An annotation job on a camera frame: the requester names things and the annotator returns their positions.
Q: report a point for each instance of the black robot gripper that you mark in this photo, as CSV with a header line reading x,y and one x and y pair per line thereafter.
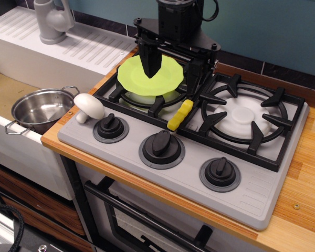
x,y
178,28

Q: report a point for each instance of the stainless steel pot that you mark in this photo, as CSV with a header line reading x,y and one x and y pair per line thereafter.
x,y
40,110

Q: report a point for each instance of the black oven door handle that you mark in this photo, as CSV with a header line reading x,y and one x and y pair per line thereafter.
x,y
101,191

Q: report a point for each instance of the white left burner disc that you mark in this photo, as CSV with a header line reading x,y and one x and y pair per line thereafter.
x,y
172,99

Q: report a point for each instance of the white toy sink unit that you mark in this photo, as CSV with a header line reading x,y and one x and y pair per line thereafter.
x,y
79,62

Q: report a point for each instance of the black right burner grate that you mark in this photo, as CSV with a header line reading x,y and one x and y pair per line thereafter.
x,y
270,152

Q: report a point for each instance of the black left burner grate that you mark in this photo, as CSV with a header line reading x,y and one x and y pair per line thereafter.
x,y
110,93

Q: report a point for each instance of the white burner disc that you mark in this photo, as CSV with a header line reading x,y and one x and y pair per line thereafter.
x,y
241,112
172,99

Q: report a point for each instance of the white toy mushroom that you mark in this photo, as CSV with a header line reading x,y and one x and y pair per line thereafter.
x,y
89,106

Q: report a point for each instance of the black middle stove knob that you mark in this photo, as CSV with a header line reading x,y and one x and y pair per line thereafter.
x,y
162,151

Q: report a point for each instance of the black left stove knob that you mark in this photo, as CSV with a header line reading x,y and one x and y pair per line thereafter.
x,y
110,129

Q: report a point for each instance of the wooden drawer front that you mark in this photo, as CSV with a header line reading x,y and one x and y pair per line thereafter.
x,y
41,199

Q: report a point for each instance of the black burner grate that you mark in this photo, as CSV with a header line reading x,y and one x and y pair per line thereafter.
x,y
110,93
270,152

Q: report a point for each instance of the grey toy faucet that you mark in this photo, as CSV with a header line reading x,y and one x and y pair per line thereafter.
x,y
53,24

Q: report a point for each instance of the white right burner disc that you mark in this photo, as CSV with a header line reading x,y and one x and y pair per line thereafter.
x,y
241,112

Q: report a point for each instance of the lime green plastic plate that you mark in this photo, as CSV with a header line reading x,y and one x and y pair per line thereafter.
x,y
132,77

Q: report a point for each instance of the black stove knob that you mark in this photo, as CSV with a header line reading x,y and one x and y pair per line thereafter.
x,y
162,151
110,129
220,175

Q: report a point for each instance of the black right stove knob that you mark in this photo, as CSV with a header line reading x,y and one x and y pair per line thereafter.
x,y
220,175

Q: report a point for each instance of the grey toy stove top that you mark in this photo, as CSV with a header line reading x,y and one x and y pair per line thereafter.
x,y
251,203

